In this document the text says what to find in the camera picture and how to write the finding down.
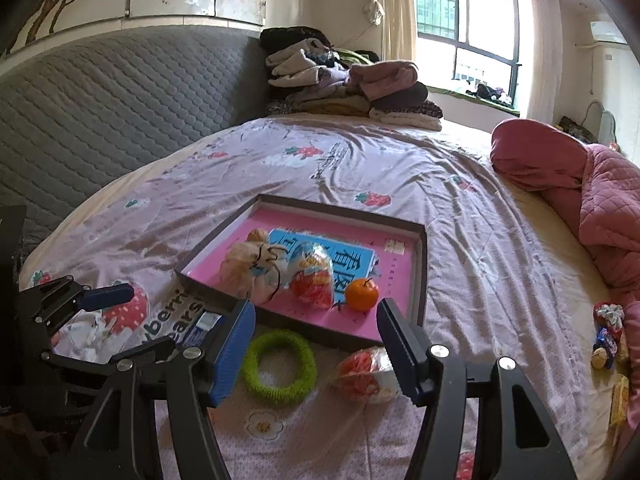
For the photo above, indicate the orange with stem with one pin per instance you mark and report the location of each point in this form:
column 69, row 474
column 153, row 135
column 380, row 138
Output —
column 361, row 296

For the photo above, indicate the pile of folded clothes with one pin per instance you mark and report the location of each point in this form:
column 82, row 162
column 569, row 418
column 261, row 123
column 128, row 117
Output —
column 350, row 100

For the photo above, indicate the clear packet with red snack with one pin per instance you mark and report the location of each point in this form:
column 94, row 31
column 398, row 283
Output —
column 312, row 285

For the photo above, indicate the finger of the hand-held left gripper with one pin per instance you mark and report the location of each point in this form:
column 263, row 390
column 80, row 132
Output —
column 80, row 367
column 107, row 296

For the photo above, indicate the red-orange snack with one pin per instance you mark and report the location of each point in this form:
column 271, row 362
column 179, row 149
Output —
column 360, row 370

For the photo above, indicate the cream curtain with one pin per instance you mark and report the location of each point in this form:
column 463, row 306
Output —
column 395, row 20

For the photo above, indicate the pink pillow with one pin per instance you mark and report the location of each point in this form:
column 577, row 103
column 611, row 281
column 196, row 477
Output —
column 535, row 155

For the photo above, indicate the pink quilt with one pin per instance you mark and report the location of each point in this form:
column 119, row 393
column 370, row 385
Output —
column 610, row 210

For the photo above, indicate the blue snack packet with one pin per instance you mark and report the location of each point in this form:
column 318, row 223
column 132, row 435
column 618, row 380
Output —
column 200, row 327

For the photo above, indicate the dark cloth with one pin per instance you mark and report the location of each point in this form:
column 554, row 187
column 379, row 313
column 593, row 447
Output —
column 492, row 92

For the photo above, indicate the shallow box tray pink base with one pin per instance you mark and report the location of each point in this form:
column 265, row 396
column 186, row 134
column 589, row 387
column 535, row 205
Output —
column 310, row 330

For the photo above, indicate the yellow packet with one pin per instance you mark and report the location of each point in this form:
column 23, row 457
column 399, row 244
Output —
column 621, row 400

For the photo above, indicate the small colourful toy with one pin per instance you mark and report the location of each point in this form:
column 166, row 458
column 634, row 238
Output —
column 607, row 315

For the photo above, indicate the window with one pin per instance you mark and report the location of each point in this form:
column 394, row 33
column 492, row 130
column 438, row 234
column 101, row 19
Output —
column 480, row 10

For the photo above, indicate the cream bed sheet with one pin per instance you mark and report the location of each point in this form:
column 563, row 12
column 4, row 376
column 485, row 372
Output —
column 550, row 220

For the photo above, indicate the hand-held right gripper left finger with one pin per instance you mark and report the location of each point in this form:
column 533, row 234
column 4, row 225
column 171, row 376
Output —
column 232, row 350

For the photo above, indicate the grey quilted headboard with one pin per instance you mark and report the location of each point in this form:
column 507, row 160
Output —
column 125, row 100

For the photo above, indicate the printed blanket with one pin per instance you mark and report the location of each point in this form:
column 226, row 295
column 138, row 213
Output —
column 375, row 160

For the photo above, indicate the dark bag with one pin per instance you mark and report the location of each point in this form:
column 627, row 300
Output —
column 575, row 129

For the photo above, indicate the white air conditioner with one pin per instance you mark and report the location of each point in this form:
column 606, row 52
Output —
column 607, row 32

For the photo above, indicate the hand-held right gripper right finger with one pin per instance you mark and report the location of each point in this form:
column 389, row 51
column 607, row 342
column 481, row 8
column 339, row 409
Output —
column 400, row 350

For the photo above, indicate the pink curtain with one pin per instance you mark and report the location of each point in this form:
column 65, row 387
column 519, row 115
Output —
column 542, row 50

